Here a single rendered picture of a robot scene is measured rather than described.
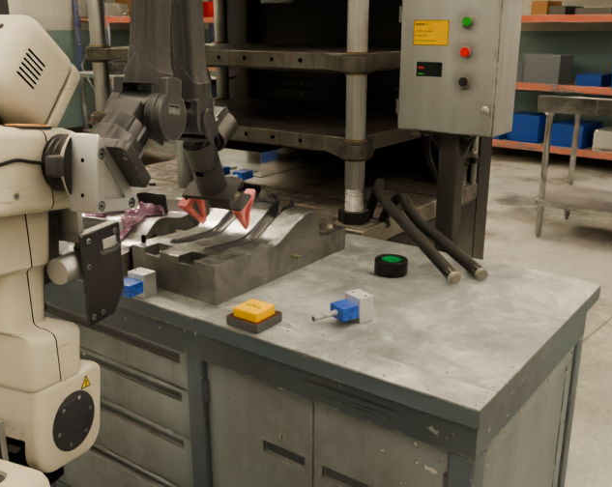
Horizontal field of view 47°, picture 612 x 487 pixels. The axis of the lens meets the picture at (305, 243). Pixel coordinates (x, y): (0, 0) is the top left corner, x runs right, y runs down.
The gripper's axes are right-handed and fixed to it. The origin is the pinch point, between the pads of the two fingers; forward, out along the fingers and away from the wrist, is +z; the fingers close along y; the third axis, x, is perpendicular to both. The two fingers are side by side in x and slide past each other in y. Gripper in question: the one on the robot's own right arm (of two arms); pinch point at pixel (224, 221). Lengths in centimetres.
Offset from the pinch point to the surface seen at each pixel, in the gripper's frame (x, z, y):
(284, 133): -83, 39, 28
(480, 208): -128, 101, -27
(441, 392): 23, 10, -48
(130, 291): 10.7, 13.4, 21.7
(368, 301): 0.9, 16.7, -28.3
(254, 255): -8.2, 17.4, 1.2
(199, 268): 2.3, 12.3, 8.5
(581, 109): -307, 170, -55
